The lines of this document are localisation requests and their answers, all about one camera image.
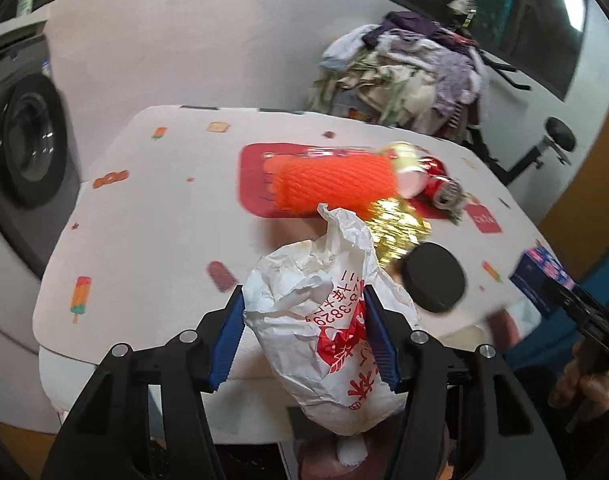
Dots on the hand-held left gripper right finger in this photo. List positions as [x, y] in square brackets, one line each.
[382, 340]

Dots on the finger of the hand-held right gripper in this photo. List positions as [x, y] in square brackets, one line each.
[594, 325]

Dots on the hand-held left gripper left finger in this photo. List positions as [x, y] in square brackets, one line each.
[229, 340]

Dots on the blue cardboard box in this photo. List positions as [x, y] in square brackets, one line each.
[534, 272]

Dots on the white paper bag red print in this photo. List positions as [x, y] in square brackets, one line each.
[304, 310]

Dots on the person's right hand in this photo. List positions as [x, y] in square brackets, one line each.
[579, 387]

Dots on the black round lid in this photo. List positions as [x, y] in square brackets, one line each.
[434, 277]

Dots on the green snack wrapper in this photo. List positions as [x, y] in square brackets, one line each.
[457, 214]

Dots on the crushed red soda can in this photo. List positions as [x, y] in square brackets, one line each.
[434, 180]

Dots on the orange foam net sleeve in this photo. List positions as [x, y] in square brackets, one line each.
[329, 180]

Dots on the clear plastic wrapper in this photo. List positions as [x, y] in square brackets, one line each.
[334, 151]

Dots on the black exercise bike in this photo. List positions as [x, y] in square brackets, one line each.
[559, 132]

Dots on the pile of clothes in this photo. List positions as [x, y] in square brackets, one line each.
[409, 70]

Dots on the grey washing machine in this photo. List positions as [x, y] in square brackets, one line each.
[32, 140]

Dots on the dark window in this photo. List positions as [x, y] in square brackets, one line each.
[534, 20]

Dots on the plastic bottle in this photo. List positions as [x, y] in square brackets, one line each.
[26, 2]

